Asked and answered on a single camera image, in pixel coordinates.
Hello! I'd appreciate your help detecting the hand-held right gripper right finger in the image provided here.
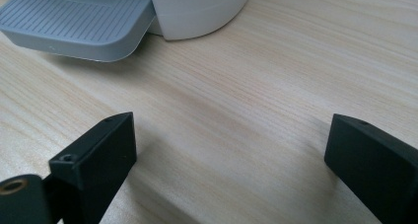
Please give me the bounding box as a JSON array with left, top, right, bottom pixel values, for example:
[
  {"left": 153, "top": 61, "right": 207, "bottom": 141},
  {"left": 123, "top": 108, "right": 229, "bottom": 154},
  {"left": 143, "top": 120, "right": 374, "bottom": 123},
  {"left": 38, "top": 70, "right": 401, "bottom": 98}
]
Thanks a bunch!
[{"left": 323, "top": 112, "right": 418, "bottom": 224}]

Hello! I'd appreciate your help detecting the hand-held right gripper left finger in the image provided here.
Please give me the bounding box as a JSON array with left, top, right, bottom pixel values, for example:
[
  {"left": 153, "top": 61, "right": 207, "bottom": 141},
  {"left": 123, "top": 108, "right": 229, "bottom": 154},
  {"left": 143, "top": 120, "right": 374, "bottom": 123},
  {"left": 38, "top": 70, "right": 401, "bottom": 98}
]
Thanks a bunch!
[{"left": 42, "top": 112, "right": 138, "bottom": 224}]

